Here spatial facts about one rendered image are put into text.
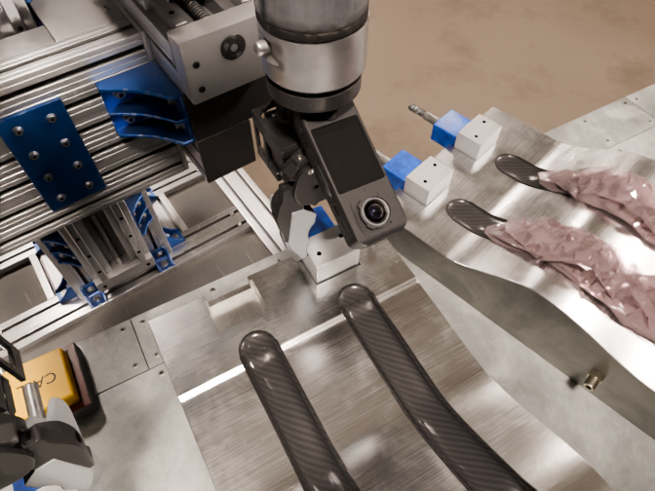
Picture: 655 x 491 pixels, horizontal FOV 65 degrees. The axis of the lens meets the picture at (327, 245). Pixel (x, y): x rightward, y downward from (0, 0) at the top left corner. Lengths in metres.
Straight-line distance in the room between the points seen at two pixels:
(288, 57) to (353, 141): 0.08
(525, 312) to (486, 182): 0.19
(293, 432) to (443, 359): 0.15
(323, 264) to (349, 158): 0.15
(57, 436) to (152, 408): 0.27
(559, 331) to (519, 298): 0.05
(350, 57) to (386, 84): 1.86
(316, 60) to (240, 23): 0.35
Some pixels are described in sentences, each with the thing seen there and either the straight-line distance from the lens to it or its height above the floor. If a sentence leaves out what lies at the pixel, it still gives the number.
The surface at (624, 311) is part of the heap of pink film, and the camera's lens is 0.59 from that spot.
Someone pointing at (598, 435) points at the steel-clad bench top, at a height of 0.80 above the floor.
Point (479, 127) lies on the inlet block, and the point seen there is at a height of 0.88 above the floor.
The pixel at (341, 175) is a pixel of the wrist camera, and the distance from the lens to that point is 0.38.
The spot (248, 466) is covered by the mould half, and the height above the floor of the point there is 0.88.
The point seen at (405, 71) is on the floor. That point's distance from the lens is 2.30.
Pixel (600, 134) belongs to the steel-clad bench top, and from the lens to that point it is 0.91.
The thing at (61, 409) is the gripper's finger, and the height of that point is 0.99.
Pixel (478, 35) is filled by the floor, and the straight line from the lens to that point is 2.58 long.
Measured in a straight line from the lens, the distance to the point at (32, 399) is 0.50.
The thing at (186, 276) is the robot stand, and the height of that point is 0.21.
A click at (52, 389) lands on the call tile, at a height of 0.84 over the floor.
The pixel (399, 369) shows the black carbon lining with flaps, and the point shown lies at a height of 0.88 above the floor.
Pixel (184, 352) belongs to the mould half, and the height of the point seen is 0.89.
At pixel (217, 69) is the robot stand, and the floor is 0.94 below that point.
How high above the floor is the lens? 1.35
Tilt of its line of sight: 55 degrees down
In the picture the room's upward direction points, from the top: straight up
